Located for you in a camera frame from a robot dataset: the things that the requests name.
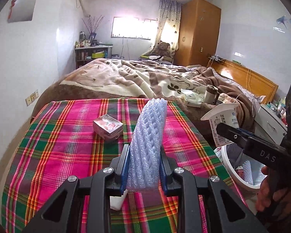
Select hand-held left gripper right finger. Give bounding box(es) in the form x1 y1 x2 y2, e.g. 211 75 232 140
160 148 269 233

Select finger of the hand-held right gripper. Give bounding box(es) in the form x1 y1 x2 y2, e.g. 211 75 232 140
216 123 249 150
233 127 256 138

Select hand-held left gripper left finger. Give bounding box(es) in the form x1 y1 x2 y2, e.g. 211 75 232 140
23 144 131 233

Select white round trash bin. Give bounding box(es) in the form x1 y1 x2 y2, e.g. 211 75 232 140
213 144 269 190

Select pale blue foam net sleeve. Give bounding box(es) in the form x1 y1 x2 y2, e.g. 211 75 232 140
126 98 168 192

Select person's right hand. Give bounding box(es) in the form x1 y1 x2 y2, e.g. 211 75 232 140
255 166 291 224

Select clear bin liner bag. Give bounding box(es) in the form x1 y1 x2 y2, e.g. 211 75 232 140
213 147 267 187

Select white drawer cabinet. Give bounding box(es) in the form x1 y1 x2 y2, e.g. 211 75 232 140
255 103 288 141

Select white foam net sleeve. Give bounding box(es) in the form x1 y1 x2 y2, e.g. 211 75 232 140
242 161 255 185

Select small white object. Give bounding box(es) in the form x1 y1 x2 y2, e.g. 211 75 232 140
110 189 129 210

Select lavender bed sheet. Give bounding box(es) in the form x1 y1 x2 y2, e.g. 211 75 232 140
235 87 267 105

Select clutter of small boxes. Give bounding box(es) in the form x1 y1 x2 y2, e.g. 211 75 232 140
267 97 289 124

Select steel thermos cup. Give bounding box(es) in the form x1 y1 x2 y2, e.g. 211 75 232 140
203 84 220 105

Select small pink floral box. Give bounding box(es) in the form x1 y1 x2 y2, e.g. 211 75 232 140
93 114 124 142

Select wooden bed headboard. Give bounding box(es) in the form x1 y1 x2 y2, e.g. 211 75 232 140
210 60 279 105

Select white tissue packet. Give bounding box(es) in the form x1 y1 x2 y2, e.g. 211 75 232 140
181 89 204 108

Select pink green plaid cloth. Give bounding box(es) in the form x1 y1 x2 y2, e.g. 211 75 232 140
1 98 249 233

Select brown patterned blanket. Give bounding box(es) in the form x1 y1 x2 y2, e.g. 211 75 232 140
33 59 257 146

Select wooden wardrobe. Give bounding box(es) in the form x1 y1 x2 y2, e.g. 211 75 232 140
176 0 222 67

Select brown teddy bear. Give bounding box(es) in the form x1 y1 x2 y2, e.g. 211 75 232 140
150 41 174 62

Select cluttered low shelf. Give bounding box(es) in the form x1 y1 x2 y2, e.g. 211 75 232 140
74 45 113 70

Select patterned curtain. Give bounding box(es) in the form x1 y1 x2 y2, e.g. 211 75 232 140
152 0 183 54

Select row of bottles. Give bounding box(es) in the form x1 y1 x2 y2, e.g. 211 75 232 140
75 30 99 49

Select bright window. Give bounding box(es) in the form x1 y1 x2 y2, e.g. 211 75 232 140
112 17 159 40

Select purple flower branches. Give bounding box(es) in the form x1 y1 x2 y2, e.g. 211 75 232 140
82 15 105 39

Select white air conditioner pipe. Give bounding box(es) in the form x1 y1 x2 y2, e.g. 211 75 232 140
75 0 91 17

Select red knot ornament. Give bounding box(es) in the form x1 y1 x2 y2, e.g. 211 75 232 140
7 0 17 20

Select blue dolphin wall sticker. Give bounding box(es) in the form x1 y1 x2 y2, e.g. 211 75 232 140
276 15 291 36

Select wall socket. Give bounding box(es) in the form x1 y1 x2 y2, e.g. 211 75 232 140
25 90 39 107

